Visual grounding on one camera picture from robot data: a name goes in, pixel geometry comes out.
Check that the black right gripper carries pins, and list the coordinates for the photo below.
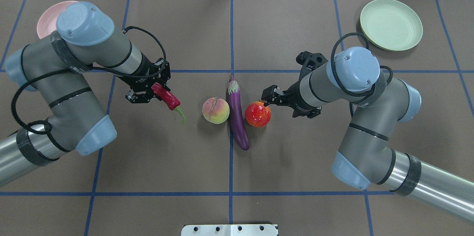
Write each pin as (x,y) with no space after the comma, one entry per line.
(293,94)

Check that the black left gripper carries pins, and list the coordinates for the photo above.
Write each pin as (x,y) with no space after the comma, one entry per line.
(147,69)

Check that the red yellow pomegranate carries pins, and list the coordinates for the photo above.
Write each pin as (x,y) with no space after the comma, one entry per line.
(257,115)

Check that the red chili pepper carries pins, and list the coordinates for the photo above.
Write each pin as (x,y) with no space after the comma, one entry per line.
(169,99)

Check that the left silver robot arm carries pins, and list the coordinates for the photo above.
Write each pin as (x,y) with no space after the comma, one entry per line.
(83,40)

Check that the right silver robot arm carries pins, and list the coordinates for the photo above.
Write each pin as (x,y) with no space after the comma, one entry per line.
(364,156)

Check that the purple eggplant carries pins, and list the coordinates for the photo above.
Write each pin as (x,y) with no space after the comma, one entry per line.
(236,117)

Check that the yellow pink peach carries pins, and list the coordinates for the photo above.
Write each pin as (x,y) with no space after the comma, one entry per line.
(216,110)

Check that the pink plate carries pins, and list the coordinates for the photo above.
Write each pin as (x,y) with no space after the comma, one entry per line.
(47,22)

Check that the light green plate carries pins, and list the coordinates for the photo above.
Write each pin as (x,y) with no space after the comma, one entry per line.
(391,25)

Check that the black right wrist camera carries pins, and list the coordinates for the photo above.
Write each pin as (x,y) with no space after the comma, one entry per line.
(310,62)

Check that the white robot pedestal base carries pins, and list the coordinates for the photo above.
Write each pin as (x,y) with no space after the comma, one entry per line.
(231,230)

